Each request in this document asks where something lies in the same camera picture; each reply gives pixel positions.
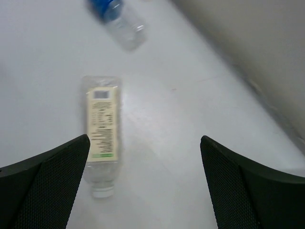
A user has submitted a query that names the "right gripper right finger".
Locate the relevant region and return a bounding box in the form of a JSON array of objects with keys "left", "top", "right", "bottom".
[{"left": 200, "top": 135, "right": 305, "bottom": 229}]

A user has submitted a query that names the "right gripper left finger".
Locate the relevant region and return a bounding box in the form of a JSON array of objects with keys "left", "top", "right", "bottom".
[{"left": 0, "top": 134, "right": 90, "bottom": 229}]

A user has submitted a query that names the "large green label bottle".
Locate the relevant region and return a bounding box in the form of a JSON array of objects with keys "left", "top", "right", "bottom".
[{"left": 81, "top": 76, "right": 122, "bottom": 198}]

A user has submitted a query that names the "blue label plastic bottle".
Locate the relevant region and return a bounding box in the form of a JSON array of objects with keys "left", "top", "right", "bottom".
[{"left": 87, "top": 0, "right": 147, "bottom": 51}]

